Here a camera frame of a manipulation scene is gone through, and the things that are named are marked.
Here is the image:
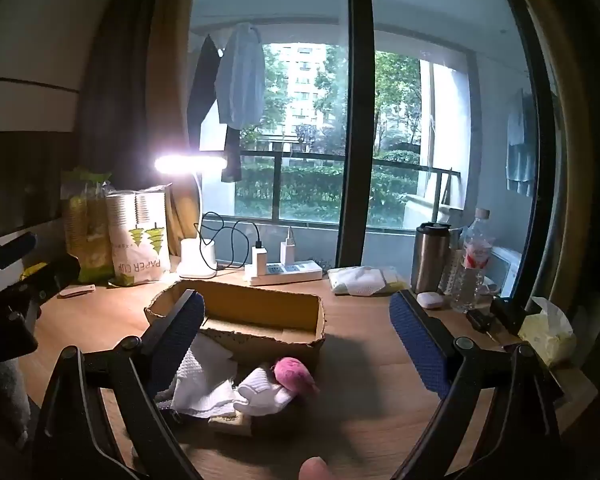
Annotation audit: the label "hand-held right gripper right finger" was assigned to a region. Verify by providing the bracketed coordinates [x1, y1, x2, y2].
[389, 289, 566, 480]

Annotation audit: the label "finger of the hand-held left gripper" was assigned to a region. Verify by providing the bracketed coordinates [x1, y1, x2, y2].
[0, 231, 38, 281]
[0, 254, 81, 357]

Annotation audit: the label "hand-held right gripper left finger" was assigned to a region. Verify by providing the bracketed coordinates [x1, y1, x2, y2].
[32, 289, 206, 480]

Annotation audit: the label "white paper towel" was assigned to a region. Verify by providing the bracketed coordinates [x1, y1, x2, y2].
[170, 332, 238, 418]

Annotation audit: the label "grey dotted glove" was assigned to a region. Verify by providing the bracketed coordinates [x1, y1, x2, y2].
[154, 385, 181, 413]

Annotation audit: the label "brown cardboard box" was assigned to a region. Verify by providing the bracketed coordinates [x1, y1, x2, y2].
[144, 280, 327, 361]

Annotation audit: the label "cartoon printed tissue pack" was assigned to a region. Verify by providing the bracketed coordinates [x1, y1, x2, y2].
[209, 410, 253, 437]

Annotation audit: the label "white sock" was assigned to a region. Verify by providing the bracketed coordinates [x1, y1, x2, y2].
[232, 367, 295, 417]

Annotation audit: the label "pink plush ball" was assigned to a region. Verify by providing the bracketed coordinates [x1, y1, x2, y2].
[272, 357, 321, 400]

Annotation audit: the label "person's right hand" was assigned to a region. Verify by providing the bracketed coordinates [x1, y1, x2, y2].
[299, 456, 333, 480]

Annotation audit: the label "small pink case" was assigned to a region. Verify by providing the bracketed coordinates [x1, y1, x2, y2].
[57, 284, 96, 299]

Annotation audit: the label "small black device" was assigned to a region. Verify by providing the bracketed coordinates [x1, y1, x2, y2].
[466, 309, 492, 333]

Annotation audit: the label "clear glass cup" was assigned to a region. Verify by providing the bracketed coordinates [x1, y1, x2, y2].
[440, 245, 465, 295]

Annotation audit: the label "steel tumbler with black lid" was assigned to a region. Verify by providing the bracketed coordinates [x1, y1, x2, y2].
[411, 221, 452, 295]

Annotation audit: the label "white paper cup pack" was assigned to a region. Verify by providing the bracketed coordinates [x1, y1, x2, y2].
[105, 184, 173, 288]

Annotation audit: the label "white desk lamp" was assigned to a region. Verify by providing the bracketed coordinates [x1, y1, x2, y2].
[154, 154, 229, 280]

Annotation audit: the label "clear water bottle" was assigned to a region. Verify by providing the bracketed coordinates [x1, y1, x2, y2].
[450, 207, 495, 313]

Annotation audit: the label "black box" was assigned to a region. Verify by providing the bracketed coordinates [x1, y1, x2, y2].
[490, 297, 531, 336]

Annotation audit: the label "yellow tissue pack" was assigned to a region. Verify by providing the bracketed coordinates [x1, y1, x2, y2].
[517, 296, 577, 368]

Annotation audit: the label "grey fuzzy cloth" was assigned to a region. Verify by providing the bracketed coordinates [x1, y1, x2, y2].
[0, 357, 33, 448]

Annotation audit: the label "white power strip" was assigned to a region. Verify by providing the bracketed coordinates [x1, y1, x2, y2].
[244, 260, 324, 287]

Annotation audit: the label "brown curtain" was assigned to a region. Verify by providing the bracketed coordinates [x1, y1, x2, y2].
[77, 0, 201, 256]

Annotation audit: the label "hanging dark trousers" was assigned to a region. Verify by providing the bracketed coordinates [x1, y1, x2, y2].
[221, 125, 243, 183]

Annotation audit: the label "black balcony railing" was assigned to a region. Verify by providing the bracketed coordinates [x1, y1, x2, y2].
[235, 149, 462, 222]

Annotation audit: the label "hanging teal shirt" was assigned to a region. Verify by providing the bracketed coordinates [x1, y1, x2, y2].
[505, 87, 538, 197]

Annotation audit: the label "hanging dark garment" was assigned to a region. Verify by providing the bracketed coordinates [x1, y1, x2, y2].
[187, 35, 221, 133]

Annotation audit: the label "hanging light blue shirt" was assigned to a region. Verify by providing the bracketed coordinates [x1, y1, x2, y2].
[215, 22, 267, 131]

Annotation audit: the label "black cable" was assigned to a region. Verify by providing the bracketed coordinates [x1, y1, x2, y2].
[200, 211, 263, 268]

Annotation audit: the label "black window frame post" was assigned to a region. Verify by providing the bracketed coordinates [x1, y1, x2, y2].
[345, 0, 377, 268]

